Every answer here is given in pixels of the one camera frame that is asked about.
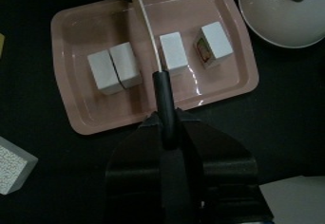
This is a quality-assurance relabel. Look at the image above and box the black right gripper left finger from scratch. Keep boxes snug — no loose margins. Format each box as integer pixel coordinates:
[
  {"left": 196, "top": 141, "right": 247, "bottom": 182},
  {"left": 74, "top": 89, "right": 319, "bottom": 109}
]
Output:
[{"left": 104, "top": 110, "right": 164, "bottom": 224}]

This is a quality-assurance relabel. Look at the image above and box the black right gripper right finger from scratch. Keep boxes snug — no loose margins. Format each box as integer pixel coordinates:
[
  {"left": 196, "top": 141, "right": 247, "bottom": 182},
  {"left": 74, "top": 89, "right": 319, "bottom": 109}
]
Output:
[{"left": 173, "top": 107, "right": 274, "bottom": 224}]

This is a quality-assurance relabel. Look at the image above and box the white blade black handled knife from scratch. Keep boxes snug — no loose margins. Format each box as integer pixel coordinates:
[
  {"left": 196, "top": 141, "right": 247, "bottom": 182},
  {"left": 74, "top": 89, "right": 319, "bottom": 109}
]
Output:
[{"left": 126, "top": 0, "right": 180, "bottom": 151}]

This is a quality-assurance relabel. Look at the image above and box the white toy sushi piece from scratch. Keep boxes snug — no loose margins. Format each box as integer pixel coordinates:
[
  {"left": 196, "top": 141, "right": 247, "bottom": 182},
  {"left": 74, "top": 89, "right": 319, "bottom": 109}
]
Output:
[
  {"left": 159, "top": 31, "right": 189, "bottom": 74},
  {"left": 108, "top": 42, "right": 142, "bottom": 89},
  {"left": 192, "top": 21, "right": 235, "bottom": 70}
]

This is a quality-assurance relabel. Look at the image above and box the white toy knife block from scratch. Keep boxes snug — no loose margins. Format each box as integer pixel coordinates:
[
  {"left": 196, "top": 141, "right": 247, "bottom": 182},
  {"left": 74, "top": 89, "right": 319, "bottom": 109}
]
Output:
[{"left": 257, "top": 175, "right": 325, "bottom": 224}]

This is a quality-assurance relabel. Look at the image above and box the pink plastic tray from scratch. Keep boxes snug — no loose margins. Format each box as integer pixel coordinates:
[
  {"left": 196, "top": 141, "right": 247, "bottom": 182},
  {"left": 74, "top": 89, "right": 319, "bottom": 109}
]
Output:
[{"left": 49, "top": 0, "right": 260, "bottom": 136}]

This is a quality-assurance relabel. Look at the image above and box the small colourful box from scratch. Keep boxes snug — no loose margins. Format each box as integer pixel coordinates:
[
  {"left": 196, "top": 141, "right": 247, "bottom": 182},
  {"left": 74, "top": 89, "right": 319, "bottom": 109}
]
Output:
[{"left": 86, "top": 48, "right": 124, "bottom": 96}]

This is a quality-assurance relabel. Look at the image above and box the white speckled block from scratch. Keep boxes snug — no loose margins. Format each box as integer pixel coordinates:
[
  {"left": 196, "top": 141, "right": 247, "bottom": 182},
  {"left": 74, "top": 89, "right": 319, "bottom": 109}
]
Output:
[{"left": 0, "top": 136, "right": 38, "bottom": 196}]

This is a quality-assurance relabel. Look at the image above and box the pale grey round bowl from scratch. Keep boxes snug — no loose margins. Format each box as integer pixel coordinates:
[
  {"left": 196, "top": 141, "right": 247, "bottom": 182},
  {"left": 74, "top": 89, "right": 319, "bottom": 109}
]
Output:
[{"left": 237, "top": 0, "right": 325, "bottom": 49}]

